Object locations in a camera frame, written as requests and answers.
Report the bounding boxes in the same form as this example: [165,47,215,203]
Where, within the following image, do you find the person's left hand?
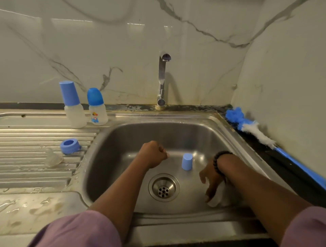
[135,140,169,170]

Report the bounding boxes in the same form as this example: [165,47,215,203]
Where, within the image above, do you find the person's right hand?
[199,159,226,203]

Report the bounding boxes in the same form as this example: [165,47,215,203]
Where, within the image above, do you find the translucent bottle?
[58,80,87,129]
[207,180,227,208]

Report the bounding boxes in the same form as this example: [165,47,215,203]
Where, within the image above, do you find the blue cylindrical bottle cap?
[181,153,194,172]

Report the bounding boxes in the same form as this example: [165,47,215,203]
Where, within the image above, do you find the blue and white bottle brush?
[224,106,326,190]

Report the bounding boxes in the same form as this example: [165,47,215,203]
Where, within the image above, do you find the cartoon print baby bottle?
[86,88,109,126]

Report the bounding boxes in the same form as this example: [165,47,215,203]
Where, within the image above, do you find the blue collar ring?
[59,138,82,155]

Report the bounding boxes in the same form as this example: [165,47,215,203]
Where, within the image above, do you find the translucent bottle front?
[58,80,87,129]

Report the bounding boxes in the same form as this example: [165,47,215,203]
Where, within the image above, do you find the clear silicone nipple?
[43,148,64,169]

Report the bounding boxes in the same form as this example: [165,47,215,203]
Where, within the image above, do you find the person's right forearm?
[219,154,314,245]

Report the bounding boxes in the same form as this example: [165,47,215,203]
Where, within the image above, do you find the person's left forearm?
[88,160,151,242]

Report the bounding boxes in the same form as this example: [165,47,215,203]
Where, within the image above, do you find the metal sink drain strainer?
[148,173,180,203]

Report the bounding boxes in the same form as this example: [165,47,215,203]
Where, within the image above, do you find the chrome sink faucet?
[156,51,172,108]

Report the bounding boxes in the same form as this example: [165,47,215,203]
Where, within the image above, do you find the pink shirt sleeve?
[28,210,123,247]
[280,206,326,247]

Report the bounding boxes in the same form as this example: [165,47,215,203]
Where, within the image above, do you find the stainless steel sink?
[0,109,306,247]

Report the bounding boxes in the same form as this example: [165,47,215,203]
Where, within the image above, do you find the black bead bracelet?
[212,151,235,176]

